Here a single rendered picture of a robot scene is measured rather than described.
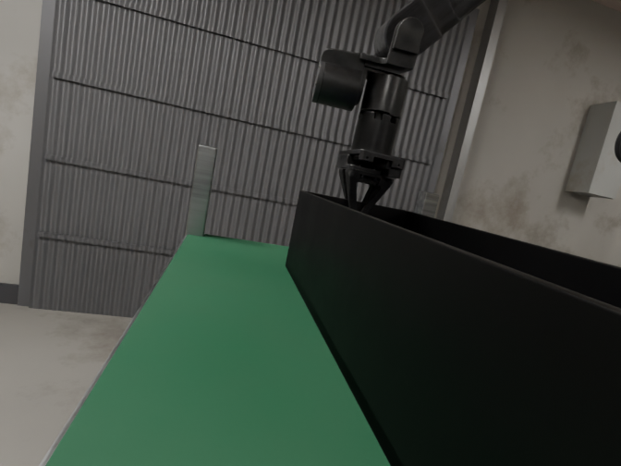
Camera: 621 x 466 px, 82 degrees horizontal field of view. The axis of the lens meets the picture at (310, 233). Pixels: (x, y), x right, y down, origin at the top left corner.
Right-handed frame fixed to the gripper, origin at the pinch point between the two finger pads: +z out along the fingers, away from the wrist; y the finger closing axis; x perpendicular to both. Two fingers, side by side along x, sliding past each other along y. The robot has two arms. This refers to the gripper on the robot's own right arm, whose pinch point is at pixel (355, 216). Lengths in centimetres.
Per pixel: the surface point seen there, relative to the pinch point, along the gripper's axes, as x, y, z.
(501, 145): 171, -189, -57
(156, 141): -63, -185, -6
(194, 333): -19.2, 23.2, 8.9
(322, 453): -12.1, 34.8, 8.7
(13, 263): -133, -189, 83
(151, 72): -72, -185, -43
